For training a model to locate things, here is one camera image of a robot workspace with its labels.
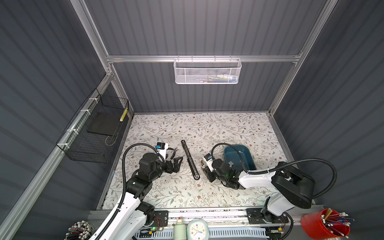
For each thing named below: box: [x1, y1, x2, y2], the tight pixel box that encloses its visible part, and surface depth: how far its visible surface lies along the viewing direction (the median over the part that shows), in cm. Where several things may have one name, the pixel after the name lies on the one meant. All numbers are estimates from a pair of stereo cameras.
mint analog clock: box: [186, 218, 210, 240], surface depth 69 cm
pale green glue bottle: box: [173, 217, 187, 240], surface depth 66 cm
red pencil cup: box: [301, 207, 355, 240], surface depth 62 cm
